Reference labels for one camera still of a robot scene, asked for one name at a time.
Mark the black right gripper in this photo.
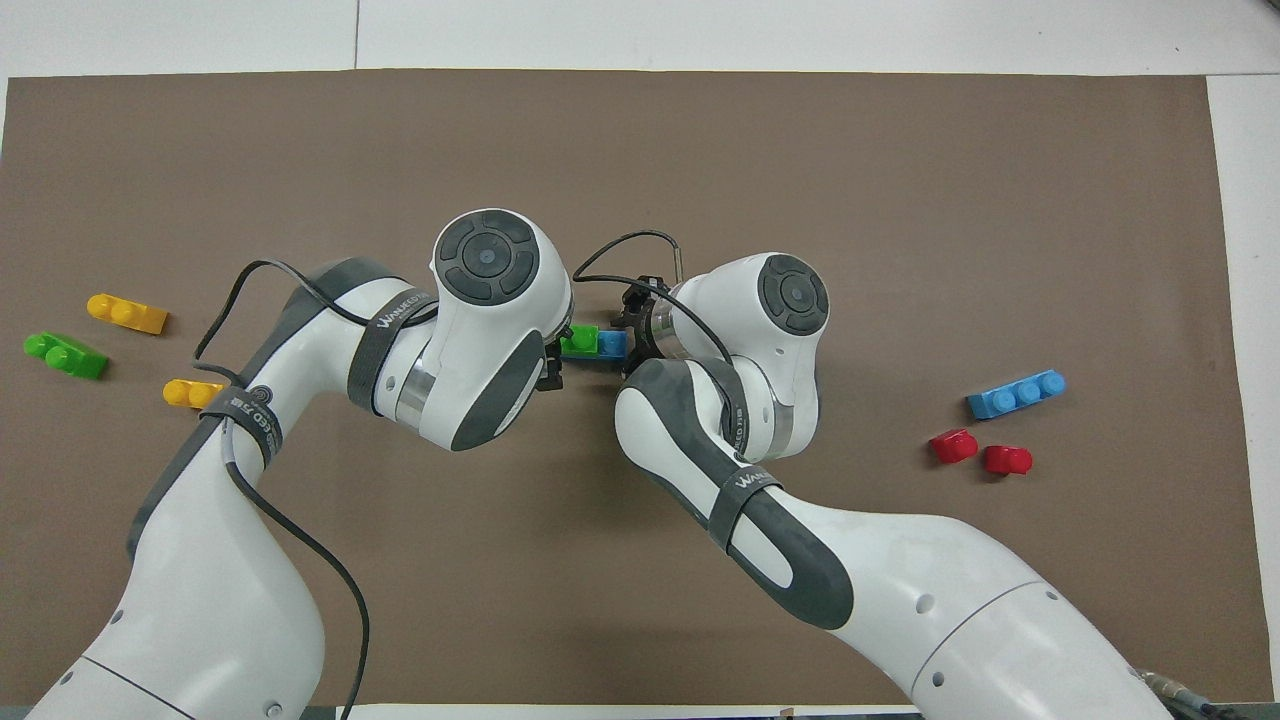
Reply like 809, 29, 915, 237
612, 275, 669, 376

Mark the yellow two-stud toy block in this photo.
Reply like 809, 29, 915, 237
87, 293, 169, 335
163, 379, 226, 410

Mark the brown table mat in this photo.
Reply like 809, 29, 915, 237
0, 70, 1276, 707

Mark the black velcro strap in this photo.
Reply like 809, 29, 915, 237
198, 385, 284, 469
347, 288, 439, 409
708, 462, 793, 553

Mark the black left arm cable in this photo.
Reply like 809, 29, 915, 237
192, 260, 446, 720

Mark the grey braided base cable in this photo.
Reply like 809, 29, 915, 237
1143, 670, 1226, 720

